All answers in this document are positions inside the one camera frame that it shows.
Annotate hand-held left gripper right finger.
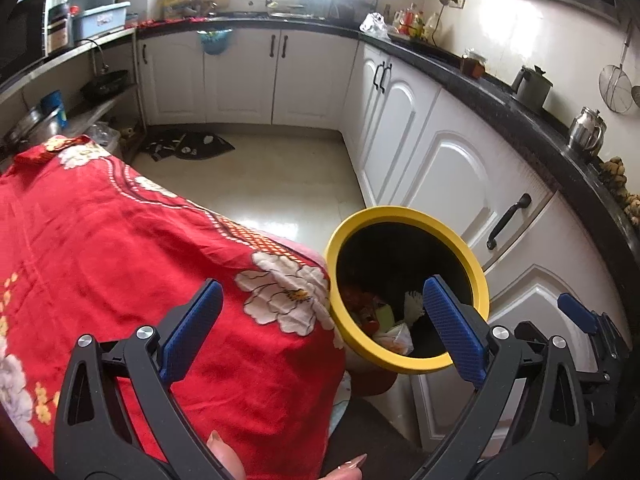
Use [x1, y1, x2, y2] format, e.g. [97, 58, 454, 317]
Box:
[415, 275, 592, 480]

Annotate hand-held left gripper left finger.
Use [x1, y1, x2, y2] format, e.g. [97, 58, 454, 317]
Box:
[52, 278, 236, 480]

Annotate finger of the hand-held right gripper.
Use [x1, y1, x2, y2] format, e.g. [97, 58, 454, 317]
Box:
[556, 292, 632, 376]
[515, 321, 551, 361]

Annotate white plastic bag red print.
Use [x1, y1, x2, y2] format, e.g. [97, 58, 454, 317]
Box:
[377, 322, 416, 358]

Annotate yellow rimmed black bin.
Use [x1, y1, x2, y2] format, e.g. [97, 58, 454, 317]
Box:
[325, 205, 490, 375]

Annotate person's left hand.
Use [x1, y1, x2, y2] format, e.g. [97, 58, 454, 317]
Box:
[206, 429, 368, 480]

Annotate red floral blanket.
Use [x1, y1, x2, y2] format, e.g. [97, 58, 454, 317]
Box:
[0, 135, 351, 480]

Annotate pile of ginger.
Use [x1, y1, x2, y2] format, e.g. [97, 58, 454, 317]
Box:
[599, 156, 640, 221]

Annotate steel teapot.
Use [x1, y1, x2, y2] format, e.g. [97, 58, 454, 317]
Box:
[567, 106, 607, 153]

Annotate dark floor mat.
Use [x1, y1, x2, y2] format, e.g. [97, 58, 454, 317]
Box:
[145, 131, 236, 162]

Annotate clear plastic container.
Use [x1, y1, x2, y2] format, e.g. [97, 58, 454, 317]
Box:
[90, 122, 123, 158]

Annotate grey green kettle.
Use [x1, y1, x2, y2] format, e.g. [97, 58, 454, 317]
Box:
[511, 65, 553, 113]

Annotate black kitchen countertop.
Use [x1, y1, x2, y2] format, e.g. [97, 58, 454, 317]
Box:
[135, 15, 640, 256]

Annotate black wok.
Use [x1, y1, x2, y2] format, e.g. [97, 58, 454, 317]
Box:
[80, 69, 130, 101]

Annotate blue container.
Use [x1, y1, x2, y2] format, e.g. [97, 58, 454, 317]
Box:
[40, 91, 68, 128]

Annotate steel pot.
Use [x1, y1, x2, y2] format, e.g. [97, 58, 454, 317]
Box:
[2, 105, 61, 146]

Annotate blue hanging basket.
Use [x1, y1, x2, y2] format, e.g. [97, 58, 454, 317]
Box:
[196, 29, 233, 56]

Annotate steel shelf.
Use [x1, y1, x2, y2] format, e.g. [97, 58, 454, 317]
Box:
[0, 27, 146, 161]

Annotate red label oil bottle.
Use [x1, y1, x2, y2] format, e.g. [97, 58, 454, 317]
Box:
[395, 2, 426, 38]

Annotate clear plastic bag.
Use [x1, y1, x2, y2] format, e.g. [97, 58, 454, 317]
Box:
[360, 12, 391, 38]

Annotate blue plastic dish bin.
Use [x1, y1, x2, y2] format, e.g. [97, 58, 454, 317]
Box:
[72, 1, 132, 43]

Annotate black dish rack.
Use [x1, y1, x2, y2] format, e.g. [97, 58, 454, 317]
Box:
[330, 0, 381, 21]

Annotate black microwave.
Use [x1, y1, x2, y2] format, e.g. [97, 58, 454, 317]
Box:
[0, 0, 48, 78]

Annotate wire mesh strainer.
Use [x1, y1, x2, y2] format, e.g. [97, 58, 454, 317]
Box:
[599, 25, 633, 112]

